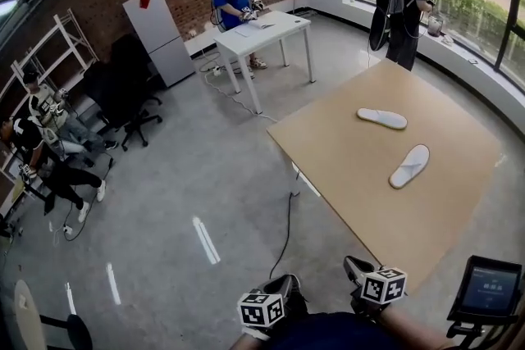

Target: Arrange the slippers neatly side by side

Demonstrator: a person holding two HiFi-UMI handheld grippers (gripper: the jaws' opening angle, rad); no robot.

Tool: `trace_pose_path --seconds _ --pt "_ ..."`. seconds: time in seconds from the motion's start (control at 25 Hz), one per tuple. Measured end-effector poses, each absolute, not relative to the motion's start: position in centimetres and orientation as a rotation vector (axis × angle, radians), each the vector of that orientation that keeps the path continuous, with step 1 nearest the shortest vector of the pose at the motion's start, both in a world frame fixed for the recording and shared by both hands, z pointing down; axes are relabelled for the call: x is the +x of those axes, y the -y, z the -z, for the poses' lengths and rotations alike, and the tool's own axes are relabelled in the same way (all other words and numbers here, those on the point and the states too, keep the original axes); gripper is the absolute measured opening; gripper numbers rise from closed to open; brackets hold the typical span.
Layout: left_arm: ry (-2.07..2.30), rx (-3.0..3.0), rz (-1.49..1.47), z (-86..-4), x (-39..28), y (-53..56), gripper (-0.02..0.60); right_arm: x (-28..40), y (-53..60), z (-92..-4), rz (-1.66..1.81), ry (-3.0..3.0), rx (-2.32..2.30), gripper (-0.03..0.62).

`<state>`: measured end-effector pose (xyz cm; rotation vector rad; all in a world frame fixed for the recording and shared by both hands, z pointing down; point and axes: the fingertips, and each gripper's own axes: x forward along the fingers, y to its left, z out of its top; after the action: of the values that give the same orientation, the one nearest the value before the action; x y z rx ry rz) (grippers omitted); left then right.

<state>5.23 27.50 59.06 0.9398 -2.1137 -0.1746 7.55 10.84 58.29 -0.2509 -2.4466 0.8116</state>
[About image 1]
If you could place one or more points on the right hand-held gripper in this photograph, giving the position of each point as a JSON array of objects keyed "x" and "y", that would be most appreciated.
[{"x": 383, "y": 286}]

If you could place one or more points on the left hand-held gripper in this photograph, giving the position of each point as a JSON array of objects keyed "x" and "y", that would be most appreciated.
[{"x": 262, "y": 310}]

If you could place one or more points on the white slipper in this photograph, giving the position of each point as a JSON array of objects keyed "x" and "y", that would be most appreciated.
[
  {"x": 410, "y": 167},
  {"x": 382, "y": 119}
]

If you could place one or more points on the person's right forearm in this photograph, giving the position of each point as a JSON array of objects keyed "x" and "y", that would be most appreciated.
[{"x": 410, "y": 324}]

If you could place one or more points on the person's navy shirt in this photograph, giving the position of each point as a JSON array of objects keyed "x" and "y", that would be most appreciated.
[{"x": 336, "y": 334}]

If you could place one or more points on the black screen stand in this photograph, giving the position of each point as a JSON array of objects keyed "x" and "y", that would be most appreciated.
[{"x": 476, "y": 334}]

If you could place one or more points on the black tablet screen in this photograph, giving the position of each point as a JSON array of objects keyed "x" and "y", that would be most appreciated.
[{"x": 490, "y": 289}]

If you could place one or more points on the round white table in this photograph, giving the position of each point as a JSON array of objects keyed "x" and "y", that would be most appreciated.
[{"x": 28, "y": 315}]

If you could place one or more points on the white power strip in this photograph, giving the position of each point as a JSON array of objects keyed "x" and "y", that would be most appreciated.
[{"x": 216, "y": 72}]

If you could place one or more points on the black round bag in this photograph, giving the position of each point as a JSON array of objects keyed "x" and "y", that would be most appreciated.
[{"x": 379, "y": 22}]

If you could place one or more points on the black office chair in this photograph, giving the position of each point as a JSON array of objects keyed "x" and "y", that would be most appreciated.
[{"x": 123, "y": 86}]

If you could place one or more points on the glass jar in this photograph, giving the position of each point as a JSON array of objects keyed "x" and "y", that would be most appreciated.
[{"x": 435, "y": 26}]

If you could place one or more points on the white desk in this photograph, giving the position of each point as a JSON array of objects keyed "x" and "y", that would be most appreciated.
[{"x": 270, "y": 30}]

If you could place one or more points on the white paper sheets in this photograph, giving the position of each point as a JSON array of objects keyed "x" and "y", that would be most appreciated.
[{"x": 256, "y": 26}]

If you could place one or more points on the white refrigerator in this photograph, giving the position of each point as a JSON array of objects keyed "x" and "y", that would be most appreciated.
[{"x": 158, "y": 37}]

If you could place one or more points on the white metal shelf rack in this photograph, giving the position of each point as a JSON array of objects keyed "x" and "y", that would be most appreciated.
[{"x": 65, "y": 49}]

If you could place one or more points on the white table leg frame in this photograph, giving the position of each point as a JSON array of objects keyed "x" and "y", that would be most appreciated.
[{"x": 305, "y": 180}]

